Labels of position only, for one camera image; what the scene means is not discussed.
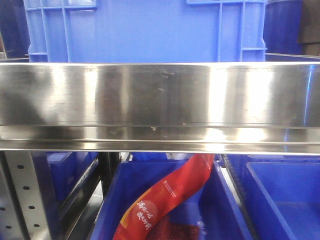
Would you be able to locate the blue bin with red bag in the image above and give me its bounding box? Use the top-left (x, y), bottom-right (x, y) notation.
top-left (91, 153), bottom-right (252, 240)

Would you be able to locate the blue bin lower left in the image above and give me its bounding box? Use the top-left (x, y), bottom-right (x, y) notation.
top-left (46, 151), bottom-right (98, 202)

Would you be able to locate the blue bin lower right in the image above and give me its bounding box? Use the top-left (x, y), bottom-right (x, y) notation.
top-left (225, 154), bottom-right (320, 240)

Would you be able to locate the red printed bag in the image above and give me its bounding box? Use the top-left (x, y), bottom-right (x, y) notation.
top-left (113, 153), bottom-right (215, 240)

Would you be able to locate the large blue crate on shelf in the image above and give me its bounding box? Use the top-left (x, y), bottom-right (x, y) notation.
top-left (24, 0), bottom-right (267, 63)

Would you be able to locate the perforated grey shelf upright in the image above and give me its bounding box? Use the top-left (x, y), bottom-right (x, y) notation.
top-left (0, 151), bottom-right (52, 240)

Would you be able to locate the stainless steel shelf rail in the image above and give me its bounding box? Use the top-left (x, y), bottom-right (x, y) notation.
top-left (0, 62), bottom-right (320, 155)

